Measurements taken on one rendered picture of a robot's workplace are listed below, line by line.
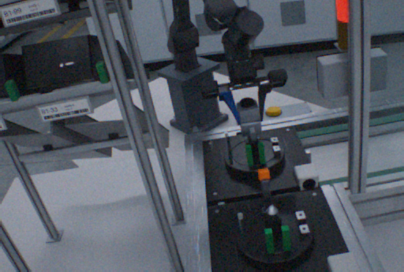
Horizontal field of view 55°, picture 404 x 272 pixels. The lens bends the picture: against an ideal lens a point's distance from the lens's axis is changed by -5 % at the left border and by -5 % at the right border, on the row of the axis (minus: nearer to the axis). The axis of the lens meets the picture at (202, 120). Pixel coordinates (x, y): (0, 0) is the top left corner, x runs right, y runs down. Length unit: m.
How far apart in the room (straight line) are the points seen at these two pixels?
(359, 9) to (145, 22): 3.46
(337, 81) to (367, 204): 0.28
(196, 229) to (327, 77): 0.39
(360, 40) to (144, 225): 0.65
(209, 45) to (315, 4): 1.07
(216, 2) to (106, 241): 0.61
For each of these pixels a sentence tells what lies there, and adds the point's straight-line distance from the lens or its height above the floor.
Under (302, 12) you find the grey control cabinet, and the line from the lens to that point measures 3.93.
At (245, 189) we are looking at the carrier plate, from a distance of 0.88.
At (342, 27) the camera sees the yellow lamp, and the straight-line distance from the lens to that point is 0.72.
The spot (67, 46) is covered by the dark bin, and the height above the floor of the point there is 1.36.
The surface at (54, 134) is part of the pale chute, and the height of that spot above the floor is 1.18.
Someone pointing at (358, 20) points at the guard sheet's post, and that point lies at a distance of 0.69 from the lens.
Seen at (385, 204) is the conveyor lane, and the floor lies 0.91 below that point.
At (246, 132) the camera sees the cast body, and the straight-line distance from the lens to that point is 0.88.
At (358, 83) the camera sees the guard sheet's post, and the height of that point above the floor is 1.21.
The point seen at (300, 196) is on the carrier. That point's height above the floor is 0.97.
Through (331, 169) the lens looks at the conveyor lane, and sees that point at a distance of 1.00.
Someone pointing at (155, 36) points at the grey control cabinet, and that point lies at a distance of 4.07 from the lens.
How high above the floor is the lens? 1.54
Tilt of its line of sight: 29 degrees down
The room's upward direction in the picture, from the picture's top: 12 degrees counter-clockwise
